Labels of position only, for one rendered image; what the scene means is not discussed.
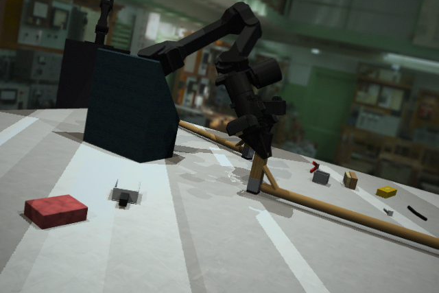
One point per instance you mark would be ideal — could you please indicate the red rectangular block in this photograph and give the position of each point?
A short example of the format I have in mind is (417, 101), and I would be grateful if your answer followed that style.
(55, 211)

